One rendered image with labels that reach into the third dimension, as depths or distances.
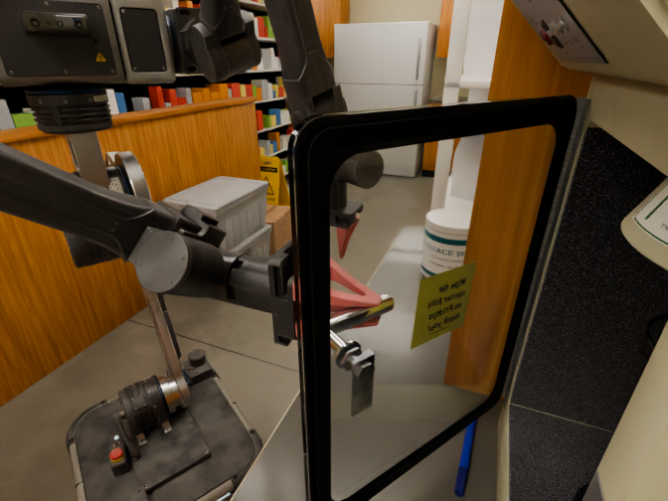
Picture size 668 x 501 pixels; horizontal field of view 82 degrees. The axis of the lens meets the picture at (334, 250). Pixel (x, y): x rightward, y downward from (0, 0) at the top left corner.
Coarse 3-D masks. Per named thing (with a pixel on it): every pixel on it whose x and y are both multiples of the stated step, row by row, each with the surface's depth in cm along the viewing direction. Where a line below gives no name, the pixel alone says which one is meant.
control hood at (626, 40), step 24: (576, 0) 16; (600, 0) 13; (624, 0) 11; (648, 0) 10; (600, 24) 15; (624, 24) 12; (648, 24) 11; (600, 48) 17; (624, 48) 14; (648, 48) 12; (600, 72) 23; (624, 72) 17; (648, 72) 14
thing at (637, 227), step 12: (660, 192) 23; (648, 204) 24; (660, 204) 23; (636, 216) 24; (648, 216) 23; (660, 216) 22; (624, 228) 25; (636, 228) 24; (648, 228) 23; (660, 228) 22; (636, 240) 23; (648, 240) 22; (660, 240) 21; (648, 252) 22; (660, 252) 21; (660, 264) 21
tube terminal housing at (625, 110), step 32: (608, 96) 29; (640, 96) 23; (608, 128) 28; (640, 128) 22; (576, 160) 37; (512, 384) 50; (640, 384) 16; (640, 416) 16; (608, 448) 18; (640, 448) 16; (608, 480) 18; (640, 480) 15
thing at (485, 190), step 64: (384, 192) 26; (448, 192) 30; (512, 192) 36; (384, 256) 29; (448, 256) 34; (512, 256) 40; (384, 320) 32; (448, 320) 38; (384, 384) 35; (448, 384) 43; (384, 448) 40
